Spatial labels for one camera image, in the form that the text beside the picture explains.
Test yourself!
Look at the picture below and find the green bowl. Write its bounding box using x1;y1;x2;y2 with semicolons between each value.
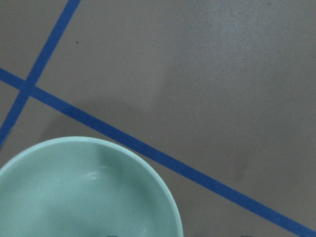
0;137;184;237

